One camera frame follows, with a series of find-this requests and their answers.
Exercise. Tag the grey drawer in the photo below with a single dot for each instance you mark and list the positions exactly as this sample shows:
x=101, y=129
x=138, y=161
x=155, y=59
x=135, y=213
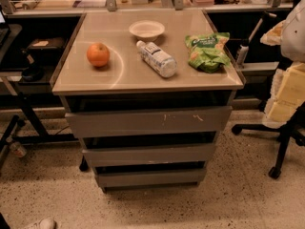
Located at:
x=149, y=122
x=148, y=155
x=151, y=178

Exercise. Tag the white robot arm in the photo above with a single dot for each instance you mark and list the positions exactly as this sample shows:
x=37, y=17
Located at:
x=288, y=87

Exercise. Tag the grey drawer cabinet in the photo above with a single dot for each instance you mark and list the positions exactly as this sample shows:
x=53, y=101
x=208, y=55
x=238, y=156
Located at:
x=127, y=83

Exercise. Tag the grey top drawer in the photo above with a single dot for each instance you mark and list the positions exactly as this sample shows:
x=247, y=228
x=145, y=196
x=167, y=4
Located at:
x=149, y=122

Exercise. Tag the grey bottom drawer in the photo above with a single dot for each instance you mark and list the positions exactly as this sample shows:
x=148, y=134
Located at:
x=151, y=178

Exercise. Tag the clear plastic water bottle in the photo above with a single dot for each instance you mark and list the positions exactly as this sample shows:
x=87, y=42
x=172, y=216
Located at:
x=157, y=59

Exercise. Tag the white paper bowl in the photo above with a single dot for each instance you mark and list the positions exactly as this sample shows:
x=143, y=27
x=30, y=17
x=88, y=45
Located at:
x=146, y=30

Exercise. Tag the orange apple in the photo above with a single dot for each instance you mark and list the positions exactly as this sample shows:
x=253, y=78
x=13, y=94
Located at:
x=98, y=54

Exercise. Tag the green chip bag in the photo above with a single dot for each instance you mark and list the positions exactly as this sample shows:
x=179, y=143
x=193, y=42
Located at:
x=206, y=51

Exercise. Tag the white black handheld tool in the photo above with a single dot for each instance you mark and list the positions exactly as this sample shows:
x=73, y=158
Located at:
x=243, y=49

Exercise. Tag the black box on shelf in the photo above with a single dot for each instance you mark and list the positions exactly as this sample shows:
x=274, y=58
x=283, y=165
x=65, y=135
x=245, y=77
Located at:
x=47, y=50

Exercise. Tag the small bottle on floor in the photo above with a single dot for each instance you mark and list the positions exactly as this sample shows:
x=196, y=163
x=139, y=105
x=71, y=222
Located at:
x=16, y=147

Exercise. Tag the black office chair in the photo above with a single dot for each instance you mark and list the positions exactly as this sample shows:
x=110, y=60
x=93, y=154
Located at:
x=287, y=131

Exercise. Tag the white shoe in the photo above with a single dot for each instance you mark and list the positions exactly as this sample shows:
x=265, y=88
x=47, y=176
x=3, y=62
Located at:
x=42, y=224

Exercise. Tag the black side desk frame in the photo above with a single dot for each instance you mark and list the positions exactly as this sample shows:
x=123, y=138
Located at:
x=17, y=123

